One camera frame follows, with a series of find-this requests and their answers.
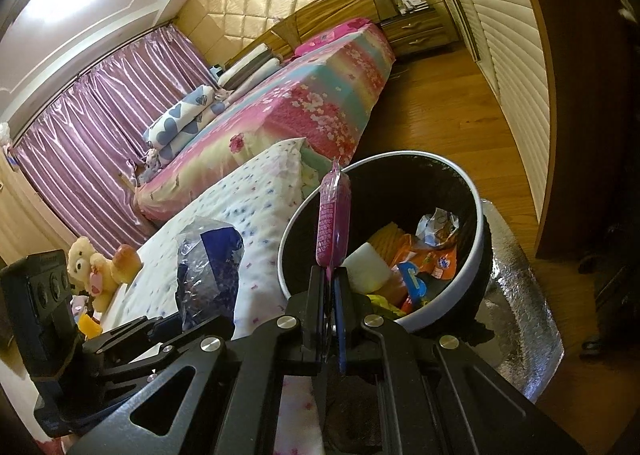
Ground pink toy hairbrush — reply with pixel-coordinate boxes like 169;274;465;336
316;162;352;279

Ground purple curtain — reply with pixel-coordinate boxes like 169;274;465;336
14;25;209;256

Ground pink pillow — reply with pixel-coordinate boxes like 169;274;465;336
294;18;371;58

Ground wooden headboard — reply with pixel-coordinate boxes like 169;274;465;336
226;0;399;67

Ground orange snack wrapper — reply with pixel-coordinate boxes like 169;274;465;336
392;234;457;281

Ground striped grey white pillows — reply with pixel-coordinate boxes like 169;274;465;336
217;44;281;90

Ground blue heart folded quilt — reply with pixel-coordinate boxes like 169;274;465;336
142;85;226;166

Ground louvred wardrobe doors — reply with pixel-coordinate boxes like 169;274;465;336
406;0;558;221

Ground wooden nightstand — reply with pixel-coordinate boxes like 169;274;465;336
381;8;450;58

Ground yellow snack bag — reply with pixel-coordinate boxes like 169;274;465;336
368;293;406;317

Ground white foam block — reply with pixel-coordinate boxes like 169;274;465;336
342;243;393;295

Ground blue plastic bag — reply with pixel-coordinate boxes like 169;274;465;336
175;219;244;331

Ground cream teddy bear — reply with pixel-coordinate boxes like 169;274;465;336
67;236;143;313

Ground white dotted blanket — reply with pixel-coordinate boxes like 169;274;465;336
73;138;306;454

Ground bed with pink floral sheet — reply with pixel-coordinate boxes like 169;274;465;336
134;19;395;221

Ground yellow cup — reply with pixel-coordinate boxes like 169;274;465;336
77;313;103;340

